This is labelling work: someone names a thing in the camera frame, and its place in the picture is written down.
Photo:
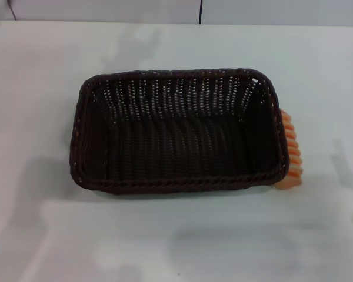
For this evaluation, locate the dark brown woven basket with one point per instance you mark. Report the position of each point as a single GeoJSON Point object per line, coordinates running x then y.
{"type": "Point", "coordinates": [176, 147]}

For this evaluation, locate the orange striped bread loaf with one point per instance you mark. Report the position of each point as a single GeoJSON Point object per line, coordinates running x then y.
{"type": "Point", "coordinates": [292, 152]}

